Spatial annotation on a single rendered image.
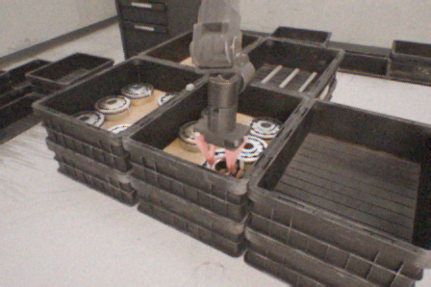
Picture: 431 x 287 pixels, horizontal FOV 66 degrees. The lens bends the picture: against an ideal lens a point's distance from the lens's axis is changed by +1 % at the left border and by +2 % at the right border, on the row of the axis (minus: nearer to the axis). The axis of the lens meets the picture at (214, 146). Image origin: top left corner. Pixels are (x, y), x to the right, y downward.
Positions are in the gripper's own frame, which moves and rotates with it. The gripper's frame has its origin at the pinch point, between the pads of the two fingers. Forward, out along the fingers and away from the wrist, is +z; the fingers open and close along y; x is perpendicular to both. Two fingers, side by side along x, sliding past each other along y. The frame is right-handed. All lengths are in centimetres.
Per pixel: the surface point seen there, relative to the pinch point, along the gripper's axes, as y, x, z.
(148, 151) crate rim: 12.0, 8.9, -4.0
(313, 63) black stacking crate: 1, -70, -2
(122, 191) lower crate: 23.6, 7.5, 12.8
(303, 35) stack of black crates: 43, -205, 22
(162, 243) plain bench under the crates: 8.6, 11.4, 19.0
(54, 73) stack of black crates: 149, -63, 30
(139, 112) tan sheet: 36.7, -15.3, 4.2
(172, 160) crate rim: 6.0, 8.9, -4.0
